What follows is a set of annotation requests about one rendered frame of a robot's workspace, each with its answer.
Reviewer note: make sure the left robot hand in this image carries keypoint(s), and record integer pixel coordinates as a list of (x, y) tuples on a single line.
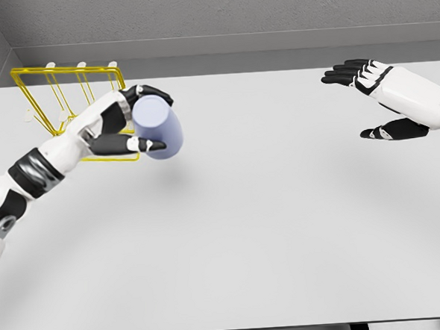
[(105, 116)]

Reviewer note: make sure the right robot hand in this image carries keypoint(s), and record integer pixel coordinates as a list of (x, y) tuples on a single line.
[(391, 91)]

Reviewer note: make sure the lavender cup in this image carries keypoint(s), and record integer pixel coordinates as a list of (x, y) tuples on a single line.
[(158, 128)]

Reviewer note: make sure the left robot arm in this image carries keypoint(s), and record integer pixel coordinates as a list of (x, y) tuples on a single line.
[(37, 172)]

